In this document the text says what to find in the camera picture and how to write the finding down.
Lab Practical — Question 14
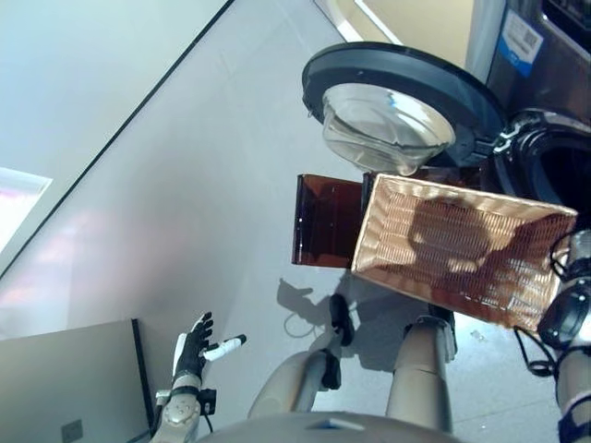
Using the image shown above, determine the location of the left five-finger robot hand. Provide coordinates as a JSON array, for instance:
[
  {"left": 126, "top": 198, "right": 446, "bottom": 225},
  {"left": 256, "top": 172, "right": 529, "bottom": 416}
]
[{"left": 172, "top": 311, "right": 247, "bottom": 380}]

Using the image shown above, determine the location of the dark grey washing machine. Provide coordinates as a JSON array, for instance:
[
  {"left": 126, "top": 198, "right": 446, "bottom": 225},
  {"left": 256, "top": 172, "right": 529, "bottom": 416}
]
[{"left": 482, "top": 0, "right": 591, "bottom": 216}]

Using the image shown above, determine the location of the grey box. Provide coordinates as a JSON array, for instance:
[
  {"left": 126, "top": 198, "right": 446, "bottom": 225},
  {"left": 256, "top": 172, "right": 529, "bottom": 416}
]
[{"left": 0, "top": 317, "right": 154, "bottom": 443}]

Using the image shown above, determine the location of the silver robot torso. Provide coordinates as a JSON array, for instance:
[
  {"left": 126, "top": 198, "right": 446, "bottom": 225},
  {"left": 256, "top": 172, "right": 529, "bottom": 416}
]
[{"left": 196, "top": 411, "right": 458, "bottom": 443}]

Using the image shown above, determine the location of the silver right robot leg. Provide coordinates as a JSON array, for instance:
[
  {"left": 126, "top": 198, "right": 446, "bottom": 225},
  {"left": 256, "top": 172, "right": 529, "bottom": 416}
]
[{"left": 386, "top": 316, "right": 456, "bottom": 433}]

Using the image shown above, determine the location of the wicker laundry basket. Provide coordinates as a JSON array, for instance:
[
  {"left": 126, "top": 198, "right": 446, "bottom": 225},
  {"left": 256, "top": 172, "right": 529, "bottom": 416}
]
[{"left": 350, "top": 173, "right": 579, "bottom": 332}]

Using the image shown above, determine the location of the round glass washer door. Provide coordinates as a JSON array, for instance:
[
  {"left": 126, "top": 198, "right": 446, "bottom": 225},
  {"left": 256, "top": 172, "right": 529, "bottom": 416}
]
[{"left": 300, "top": 41, "right": 508, "bottom": 176}]

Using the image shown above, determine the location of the white counter cabinet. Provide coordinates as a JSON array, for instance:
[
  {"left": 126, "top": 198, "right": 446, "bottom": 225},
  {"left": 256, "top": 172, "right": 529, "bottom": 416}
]
[{"left": 313, "top": 0, "right": 484, "bottom": 64}]

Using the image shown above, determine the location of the blue white barcode sticker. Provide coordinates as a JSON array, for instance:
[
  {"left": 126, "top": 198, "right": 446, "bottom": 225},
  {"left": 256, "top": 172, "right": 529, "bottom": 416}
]
[{"left": 497, "top": 9, "right": 544, "bottom": 79}]

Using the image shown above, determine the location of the grey wall socket plate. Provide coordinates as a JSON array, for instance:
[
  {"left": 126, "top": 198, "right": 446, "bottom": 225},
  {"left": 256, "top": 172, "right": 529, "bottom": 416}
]
[{"left": 61, "top": 419, "right": 84, "bottom": 443}]

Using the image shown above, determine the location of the white framed wall panel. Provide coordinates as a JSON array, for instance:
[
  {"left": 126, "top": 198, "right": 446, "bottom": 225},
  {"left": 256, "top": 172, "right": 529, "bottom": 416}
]
[{"left": 0, "top": 166, "right": 54, "bottom": 253}]

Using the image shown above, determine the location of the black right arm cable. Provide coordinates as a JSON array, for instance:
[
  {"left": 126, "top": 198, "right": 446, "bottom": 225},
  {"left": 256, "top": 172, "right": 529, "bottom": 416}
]
[{"left": 513, "top": 233, "right": 576, "bottom": 378}]

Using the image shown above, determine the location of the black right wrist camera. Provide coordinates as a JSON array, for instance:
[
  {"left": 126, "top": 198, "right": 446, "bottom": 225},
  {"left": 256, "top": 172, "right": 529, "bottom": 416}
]
[{"left": 537, "top": 289, "right": 587, "bottom": 346}]

